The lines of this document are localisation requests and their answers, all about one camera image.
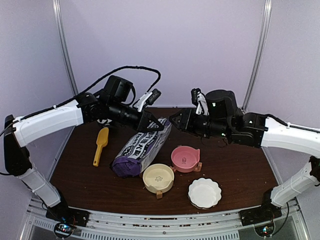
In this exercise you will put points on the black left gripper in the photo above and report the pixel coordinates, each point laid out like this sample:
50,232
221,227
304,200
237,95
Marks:
144,121

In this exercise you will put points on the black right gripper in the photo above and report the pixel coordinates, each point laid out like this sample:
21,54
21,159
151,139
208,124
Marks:
185,122

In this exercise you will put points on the purple pet food bag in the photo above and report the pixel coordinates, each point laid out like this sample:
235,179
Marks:
140,151

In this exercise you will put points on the yellow plastic scoop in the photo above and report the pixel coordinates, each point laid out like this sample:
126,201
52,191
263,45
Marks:
101,142

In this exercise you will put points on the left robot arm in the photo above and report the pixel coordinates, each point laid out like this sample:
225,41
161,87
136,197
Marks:
109,103

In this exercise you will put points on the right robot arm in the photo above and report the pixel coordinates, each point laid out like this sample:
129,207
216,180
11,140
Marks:
216,114

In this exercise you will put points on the cream pet bowl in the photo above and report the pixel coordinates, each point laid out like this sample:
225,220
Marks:
158,177

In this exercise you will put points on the dark bowl white inside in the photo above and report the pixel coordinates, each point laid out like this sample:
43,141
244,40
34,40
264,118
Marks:
105,123

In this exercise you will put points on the wooden stand under cream bowl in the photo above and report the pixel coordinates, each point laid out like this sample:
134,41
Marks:
158,195

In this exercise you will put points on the white scalloped dish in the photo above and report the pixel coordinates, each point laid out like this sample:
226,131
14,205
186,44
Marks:
204,193

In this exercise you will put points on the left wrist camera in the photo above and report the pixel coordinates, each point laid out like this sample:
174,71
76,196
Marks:
147,99

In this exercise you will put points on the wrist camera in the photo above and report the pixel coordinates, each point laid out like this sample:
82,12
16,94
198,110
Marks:
198,99
147,99

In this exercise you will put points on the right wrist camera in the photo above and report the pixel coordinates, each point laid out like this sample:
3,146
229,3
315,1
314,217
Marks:
198,99

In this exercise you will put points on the aluminium corner post right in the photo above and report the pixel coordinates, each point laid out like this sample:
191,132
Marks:
263,35

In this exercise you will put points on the aluminium corner post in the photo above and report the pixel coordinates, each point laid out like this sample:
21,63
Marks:
63,44
263,35

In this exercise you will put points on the aluminium front rail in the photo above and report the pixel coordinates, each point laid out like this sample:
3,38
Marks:
224,225

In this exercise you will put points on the aluminium corner post left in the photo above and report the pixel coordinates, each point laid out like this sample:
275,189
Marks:
63,44

